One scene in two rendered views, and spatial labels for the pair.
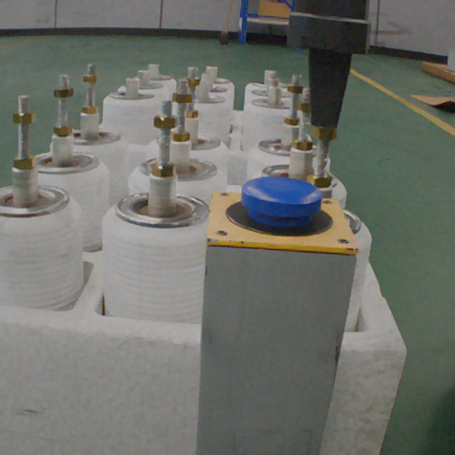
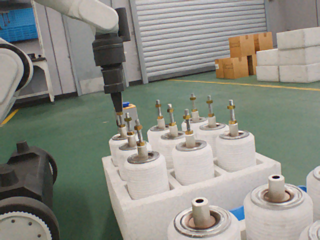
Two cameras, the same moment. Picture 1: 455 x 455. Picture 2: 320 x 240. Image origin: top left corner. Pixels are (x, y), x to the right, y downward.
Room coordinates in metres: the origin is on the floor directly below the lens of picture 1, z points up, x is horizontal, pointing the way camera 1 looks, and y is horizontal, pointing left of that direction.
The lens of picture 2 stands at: (1.33, -0.19, 0.47)
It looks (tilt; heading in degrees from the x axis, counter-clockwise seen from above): 12 degrees down; 165
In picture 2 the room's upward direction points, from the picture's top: 9 degrees counter-clockwise
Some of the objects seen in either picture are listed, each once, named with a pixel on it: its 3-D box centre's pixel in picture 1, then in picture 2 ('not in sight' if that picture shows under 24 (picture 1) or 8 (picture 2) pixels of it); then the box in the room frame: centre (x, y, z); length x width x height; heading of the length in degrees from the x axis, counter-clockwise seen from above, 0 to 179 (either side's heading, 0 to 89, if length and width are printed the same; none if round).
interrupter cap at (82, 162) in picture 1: (62, 163); (212, 126); (0.58, 0.17, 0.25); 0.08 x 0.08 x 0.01
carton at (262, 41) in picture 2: not in sight; (260, 43); (-2.67, 2.68, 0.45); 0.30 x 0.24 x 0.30; 0
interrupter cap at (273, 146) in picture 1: (290, 149); (143, 157); (0.70, -0.07, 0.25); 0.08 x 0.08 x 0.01
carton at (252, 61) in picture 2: not in sight; (253, 64); (-2.64, 2.51, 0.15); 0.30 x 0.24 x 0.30; 3
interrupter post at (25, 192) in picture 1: (25, 186); (195, 116); (0.46, 0.17, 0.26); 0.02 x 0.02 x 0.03
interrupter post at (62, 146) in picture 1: (62, 151); (211, 122); (0.58, 0.17, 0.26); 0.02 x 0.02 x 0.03
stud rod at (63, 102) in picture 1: (62, 112); (210, 108); (0.58, 0.17, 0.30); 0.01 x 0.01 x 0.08
